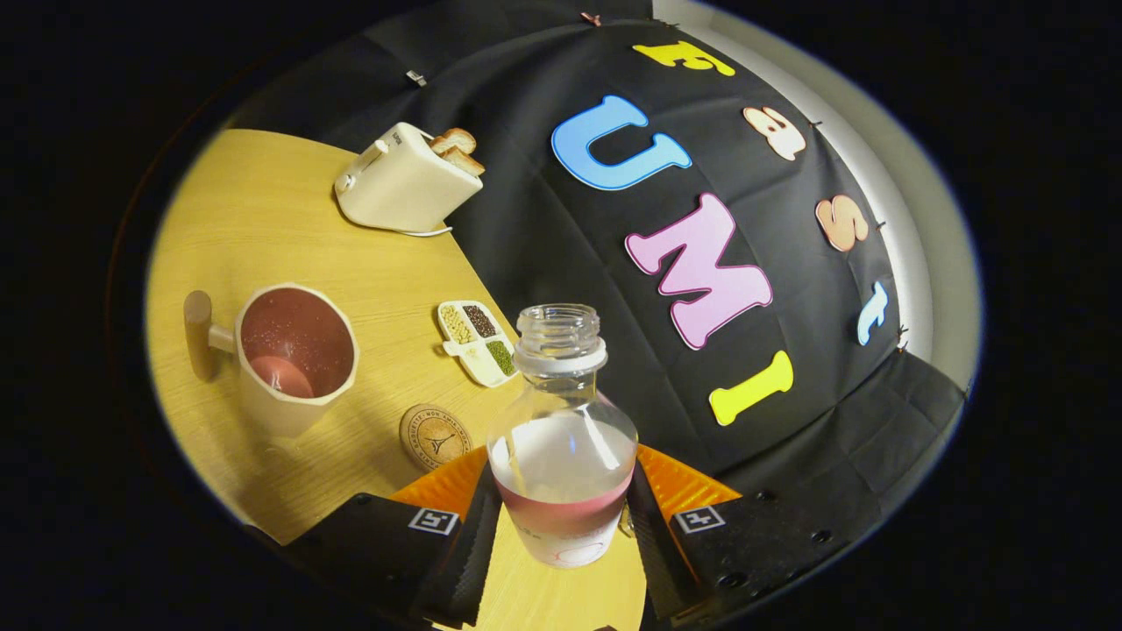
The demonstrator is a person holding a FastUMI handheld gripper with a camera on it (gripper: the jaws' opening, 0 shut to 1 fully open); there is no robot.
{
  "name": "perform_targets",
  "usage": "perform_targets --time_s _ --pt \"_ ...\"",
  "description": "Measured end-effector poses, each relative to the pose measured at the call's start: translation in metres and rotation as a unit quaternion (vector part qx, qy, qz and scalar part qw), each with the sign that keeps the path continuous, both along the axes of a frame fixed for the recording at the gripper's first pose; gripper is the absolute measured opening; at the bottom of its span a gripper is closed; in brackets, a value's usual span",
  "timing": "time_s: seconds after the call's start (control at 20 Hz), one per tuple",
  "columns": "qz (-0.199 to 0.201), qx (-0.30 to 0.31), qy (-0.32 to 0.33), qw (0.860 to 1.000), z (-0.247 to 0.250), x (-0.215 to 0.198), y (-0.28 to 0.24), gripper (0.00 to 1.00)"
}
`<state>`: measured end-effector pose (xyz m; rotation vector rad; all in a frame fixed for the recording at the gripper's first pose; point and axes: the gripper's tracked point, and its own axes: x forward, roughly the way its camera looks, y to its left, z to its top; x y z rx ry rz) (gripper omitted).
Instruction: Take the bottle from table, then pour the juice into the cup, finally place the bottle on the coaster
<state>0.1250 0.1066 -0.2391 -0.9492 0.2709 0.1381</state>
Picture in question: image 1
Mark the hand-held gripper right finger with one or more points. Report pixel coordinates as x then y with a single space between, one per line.
653 552

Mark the wooden table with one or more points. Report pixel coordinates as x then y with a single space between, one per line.
263 210

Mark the round cork coaster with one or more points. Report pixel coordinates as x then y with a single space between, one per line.
434 436

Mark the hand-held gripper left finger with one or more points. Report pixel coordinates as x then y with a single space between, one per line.
473 561

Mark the cream toaster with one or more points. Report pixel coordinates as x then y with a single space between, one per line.
403 188

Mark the toast slice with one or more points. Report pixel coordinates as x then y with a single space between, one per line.
453 140
465 161

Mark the clear juice bottle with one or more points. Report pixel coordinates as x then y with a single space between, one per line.
561 456

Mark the white divided dish of beans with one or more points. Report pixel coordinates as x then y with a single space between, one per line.
478 346

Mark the small silver clip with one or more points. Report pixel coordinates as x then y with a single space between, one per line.
416 78

